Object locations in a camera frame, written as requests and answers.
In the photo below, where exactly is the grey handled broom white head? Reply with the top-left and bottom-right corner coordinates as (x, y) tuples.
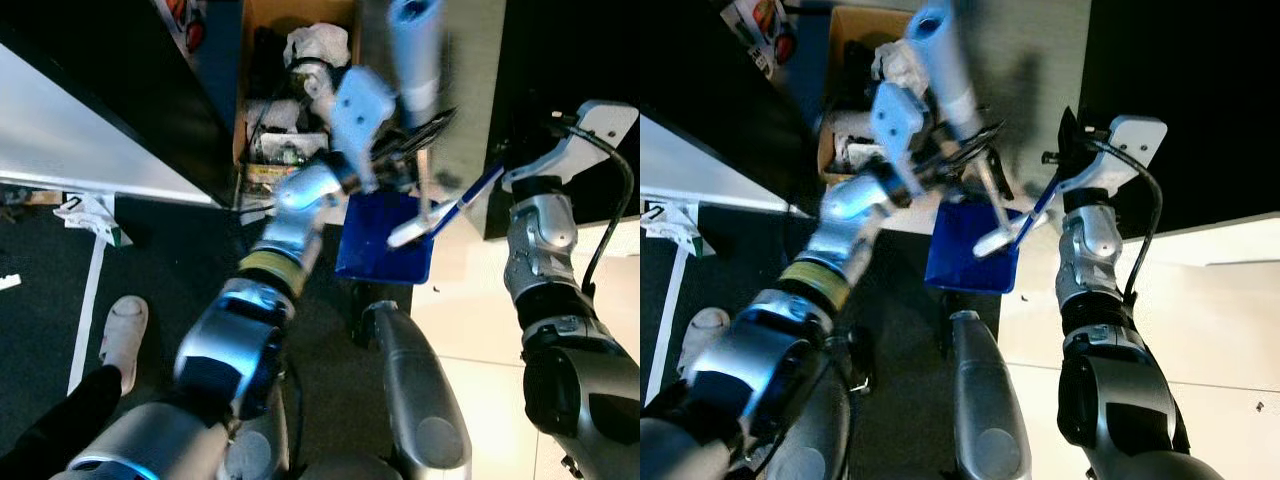
(905, 0), (1041, 259)
(385, 0), (461, 249)

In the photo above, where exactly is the blue dustpan with handle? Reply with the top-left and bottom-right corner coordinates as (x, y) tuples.
(922, 172), (1063, 296)
(335, 163), (506, 286)

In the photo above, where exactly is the white floor tape strip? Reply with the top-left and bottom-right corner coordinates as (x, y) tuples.
(645, 245), (696, 406)
(65, 240), (106, 396)

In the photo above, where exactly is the white crumpled plastic bag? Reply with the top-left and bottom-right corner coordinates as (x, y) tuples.
(283, 22), (351, 71)
(870, 40), (926, 96)

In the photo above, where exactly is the black cabinet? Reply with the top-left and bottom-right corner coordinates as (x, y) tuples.
(1075, 0), (1280, 241)
(485, 0), (641, 241)

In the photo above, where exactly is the brown cardboard box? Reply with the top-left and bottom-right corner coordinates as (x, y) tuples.
(818, 5), (926, 186)
(233, 0), (361, 196)

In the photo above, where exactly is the white desk with black side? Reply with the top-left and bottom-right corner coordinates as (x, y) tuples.
(0, 0), (241, 209)
(640, 0), (831, 216)

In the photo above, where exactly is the grey right robot leg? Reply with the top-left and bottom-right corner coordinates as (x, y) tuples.
(945, 310), (1033, 480)
(355, 300), (473, 480)

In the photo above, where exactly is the grey robot leg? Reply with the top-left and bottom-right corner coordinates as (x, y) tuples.
(355, 300), (473, 480)
(215, 400), (291, 480)
(770, 380), (851, 480)
(945, 310), (1033, 480)

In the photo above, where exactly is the grey left robot leg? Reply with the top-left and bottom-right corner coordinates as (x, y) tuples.
(770, 380), (851, 480)
(215, 400), (291, 480)

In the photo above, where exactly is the person's leg in black trousers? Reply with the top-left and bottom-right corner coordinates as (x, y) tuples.
(0, 365), (123, 480)

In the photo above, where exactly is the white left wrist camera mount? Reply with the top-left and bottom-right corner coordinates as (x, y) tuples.
(328, 66), (399, 193)
(870, 82), (931, 201)

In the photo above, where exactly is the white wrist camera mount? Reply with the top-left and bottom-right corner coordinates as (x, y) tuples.
(500, 100), (639, 193)
(870, 82), (931, 201)
(1060, 115), (1169, 201)
(328, 66), (399, 193)

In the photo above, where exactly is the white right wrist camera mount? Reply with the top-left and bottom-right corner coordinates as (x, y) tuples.
(500, 100), (639, 193)
(1060, 115), (1169, 201)

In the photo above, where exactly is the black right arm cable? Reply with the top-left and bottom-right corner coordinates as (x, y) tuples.
(1090, 135), (1166, 306)
(555, 118), (636, 301)

